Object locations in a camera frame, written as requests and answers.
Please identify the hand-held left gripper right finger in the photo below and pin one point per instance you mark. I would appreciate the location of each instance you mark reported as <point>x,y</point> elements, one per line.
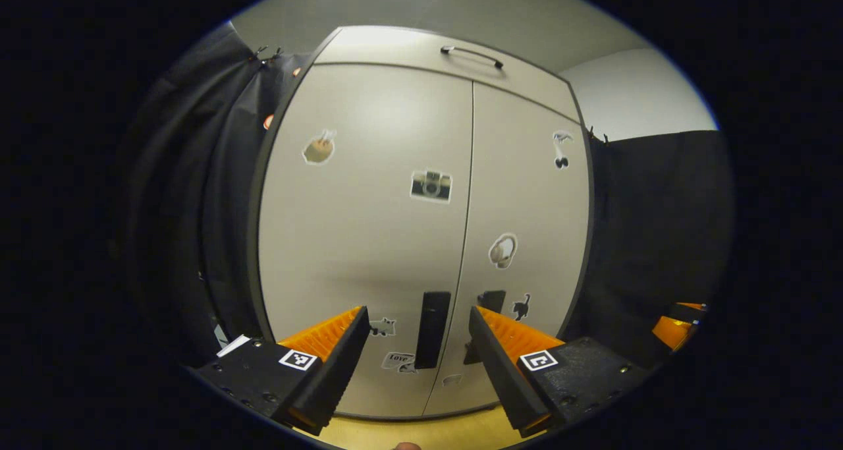
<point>504,371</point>

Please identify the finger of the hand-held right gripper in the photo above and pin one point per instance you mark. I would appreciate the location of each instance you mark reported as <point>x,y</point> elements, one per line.
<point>688,311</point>
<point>670,333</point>

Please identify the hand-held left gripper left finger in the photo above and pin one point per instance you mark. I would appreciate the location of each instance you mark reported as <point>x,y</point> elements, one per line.
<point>332,371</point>

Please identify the white cabinet door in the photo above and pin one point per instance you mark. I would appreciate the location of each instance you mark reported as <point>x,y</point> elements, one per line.
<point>527,193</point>
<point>369,239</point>

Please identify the white cabinet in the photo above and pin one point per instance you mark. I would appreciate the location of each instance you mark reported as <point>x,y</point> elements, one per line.
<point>253,259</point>

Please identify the white cabinet drawer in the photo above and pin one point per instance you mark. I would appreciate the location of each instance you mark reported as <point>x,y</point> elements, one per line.
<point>395,45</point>

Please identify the black backdrop cloth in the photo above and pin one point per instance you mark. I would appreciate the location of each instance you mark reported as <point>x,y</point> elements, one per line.
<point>178,206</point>
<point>658,226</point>

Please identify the white paper card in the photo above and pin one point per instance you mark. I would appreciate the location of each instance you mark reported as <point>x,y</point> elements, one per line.
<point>234,346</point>

